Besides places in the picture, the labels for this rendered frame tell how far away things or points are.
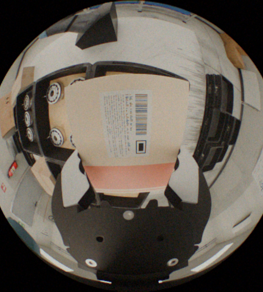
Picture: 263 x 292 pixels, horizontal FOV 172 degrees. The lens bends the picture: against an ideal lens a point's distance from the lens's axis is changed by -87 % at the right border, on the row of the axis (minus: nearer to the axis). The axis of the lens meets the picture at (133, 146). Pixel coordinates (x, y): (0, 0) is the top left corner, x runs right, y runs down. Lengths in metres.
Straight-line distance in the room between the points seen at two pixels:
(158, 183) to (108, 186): 0.08
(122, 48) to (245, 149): 3.02
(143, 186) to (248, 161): 2.92
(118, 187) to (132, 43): 0.61
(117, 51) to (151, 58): 0.18
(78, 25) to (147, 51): 0.39
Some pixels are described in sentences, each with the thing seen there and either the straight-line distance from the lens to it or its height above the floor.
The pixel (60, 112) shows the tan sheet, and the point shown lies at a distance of 0.49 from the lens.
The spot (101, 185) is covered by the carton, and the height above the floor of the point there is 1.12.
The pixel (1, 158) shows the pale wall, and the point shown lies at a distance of 3.18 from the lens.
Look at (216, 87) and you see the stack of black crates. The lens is 1.11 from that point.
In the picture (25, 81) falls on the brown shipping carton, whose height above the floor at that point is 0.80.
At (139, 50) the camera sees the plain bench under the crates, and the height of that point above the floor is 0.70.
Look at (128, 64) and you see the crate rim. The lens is 0.29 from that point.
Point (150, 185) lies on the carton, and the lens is 0.15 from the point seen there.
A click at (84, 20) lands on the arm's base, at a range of 0.47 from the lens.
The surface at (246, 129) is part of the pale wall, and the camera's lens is 2.97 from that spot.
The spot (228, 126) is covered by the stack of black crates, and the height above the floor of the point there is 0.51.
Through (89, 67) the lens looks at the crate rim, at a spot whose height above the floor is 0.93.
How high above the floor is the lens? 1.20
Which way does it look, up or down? 58 degrees down
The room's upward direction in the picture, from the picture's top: 175 degrees clockwise
